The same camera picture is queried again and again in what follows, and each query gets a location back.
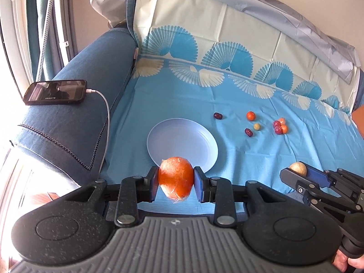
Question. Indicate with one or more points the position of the red round fruit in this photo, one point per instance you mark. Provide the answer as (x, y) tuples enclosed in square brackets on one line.
[(276, 124)]

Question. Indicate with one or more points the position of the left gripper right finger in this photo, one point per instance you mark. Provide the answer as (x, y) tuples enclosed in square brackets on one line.
[(223, 194)]

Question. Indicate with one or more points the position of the person's right hand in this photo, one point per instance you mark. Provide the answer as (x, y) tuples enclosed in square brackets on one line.
[(341, 261)]

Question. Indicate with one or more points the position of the wrapped dark pink fruit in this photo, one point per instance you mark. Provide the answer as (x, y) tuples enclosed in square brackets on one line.
[(278, 130)]

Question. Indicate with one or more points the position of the light blue plate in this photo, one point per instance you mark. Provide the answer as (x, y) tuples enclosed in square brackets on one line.
[(180, 137)]

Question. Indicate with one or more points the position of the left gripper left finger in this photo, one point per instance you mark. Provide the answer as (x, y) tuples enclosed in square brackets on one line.
[(131, 191)]

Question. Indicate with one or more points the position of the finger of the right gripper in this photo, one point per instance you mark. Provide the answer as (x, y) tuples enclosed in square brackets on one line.
[(296, 182), (317, 176)]

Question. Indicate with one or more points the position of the green curtain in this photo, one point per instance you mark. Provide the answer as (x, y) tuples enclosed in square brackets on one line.
[(36, 10)]

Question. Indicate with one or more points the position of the grey plastic cover sheet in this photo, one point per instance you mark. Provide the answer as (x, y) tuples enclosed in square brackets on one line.
[(338, 55)]

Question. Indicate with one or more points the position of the dark red date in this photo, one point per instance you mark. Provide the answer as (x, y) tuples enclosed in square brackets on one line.
[(217, 116), (248, 132)]

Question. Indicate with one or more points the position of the blue patterned tablecloth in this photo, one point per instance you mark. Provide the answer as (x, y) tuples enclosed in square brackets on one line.
[(198, 57)]

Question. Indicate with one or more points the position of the black smartphone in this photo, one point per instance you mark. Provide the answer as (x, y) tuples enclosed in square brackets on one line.
[(57, 92)]

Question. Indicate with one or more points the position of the small orange round fruit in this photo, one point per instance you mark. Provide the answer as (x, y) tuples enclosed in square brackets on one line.
[(284, 128)]

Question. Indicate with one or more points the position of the blue denim sofa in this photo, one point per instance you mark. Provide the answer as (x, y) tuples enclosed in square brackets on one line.
[(71, 138)]

